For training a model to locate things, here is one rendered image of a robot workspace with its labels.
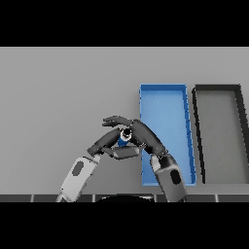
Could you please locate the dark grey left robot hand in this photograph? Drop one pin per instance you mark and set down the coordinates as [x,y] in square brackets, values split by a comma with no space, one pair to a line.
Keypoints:
[105,142]

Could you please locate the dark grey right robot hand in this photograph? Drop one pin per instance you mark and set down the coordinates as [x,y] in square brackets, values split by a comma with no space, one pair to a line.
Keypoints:
[146,136]

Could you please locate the blue pipe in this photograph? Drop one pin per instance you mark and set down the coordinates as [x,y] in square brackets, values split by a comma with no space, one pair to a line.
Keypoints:
[125,136]

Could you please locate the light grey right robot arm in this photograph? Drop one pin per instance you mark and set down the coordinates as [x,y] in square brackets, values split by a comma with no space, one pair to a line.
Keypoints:
[170,178]

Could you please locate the blue bin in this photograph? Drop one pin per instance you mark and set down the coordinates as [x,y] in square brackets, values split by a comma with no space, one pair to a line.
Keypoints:
[165,129]

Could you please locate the dark grey bin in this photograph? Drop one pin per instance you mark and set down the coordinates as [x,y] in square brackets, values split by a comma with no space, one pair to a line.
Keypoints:
[220,133]

